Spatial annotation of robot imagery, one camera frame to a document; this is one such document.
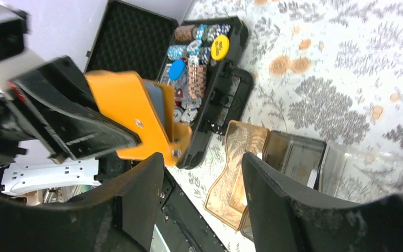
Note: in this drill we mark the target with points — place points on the black poker chip case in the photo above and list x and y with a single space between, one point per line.
199 58

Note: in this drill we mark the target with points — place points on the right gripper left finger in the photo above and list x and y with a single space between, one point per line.
118 215

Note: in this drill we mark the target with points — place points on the blue round chip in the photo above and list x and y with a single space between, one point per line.
176 69

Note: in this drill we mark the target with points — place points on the floral table mat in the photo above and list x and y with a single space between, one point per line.
331 70

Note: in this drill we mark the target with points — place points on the amber transparent card box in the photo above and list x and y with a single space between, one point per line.
226 198

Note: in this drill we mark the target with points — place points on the smoky black card box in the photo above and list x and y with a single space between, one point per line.
293 155

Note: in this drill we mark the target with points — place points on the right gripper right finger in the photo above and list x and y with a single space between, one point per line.
286 215

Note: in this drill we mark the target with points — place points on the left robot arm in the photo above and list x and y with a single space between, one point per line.
35 171

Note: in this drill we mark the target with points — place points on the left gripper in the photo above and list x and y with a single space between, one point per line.
53 104

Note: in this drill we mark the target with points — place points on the tan leather card holder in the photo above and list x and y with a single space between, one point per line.
146 108

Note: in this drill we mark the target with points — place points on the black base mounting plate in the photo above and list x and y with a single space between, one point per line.
179 226

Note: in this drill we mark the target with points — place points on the clear transparent card box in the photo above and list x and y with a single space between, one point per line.
358 175

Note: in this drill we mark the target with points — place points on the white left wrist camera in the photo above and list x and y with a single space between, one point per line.
3 45

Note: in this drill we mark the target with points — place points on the yellow big blind button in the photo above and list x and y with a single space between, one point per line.
220 47

